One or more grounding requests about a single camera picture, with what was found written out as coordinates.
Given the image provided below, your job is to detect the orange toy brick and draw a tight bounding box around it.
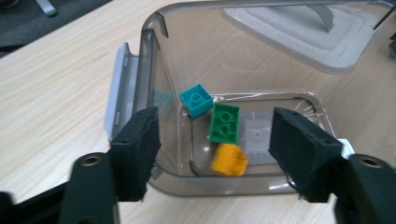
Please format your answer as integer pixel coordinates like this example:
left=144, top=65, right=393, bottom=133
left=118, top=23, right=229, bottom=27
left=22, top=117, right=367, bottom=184
left=210, top=143, right=249, bottom=177

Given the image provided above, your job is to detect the teal toy brick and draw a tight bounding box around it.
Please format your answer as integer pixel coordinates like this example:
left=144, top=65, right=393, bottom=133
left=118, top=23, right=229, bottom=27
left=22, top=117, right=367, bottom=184
left=178, top=83, right=215, bottom=119

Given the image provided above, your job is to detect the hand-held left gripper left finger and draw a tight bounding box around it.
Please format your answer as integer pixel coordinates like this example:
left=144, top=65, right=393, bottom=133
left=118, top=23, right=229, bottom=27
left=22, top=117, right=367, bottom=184
left=59, top=105, right=162, bottom=224

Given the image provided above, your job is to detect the white lid with grey handle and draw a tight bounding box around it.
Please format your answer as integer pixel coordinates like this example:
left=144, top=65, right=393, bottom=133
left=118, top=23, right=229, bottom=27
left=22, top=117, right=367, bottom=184
left=221, top=0, right=389, bottom=75

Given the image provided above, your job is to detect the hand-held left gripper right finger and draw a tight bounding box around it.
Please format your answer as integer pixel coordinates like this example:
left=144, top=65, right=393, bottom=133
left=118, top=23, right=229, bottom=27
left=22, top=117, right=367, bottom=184
left=268, top=106, right=396, bottom=224

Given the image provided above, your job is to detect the green toy brick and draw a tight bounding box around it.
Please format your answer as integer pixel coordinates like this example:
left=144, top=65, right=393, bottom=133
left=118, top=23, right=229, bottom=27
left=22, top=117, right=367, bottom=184
left=208, top=102, right=241, bottom=146

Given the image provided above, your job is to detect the white metal desk frame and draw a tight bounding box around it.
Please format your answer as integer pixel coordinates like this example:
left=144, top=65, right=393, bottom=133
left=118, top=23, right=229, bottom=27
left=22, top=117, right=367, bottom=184
left=33, top=0, right=59, bottom=18

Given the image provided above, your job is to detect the transparent brown storage box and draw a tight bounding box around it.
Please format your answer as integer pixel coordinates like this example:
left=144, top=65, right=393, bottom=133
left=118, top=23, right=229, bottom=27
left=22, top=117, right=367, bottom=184
left=104, top=0, right=396, bottom=198

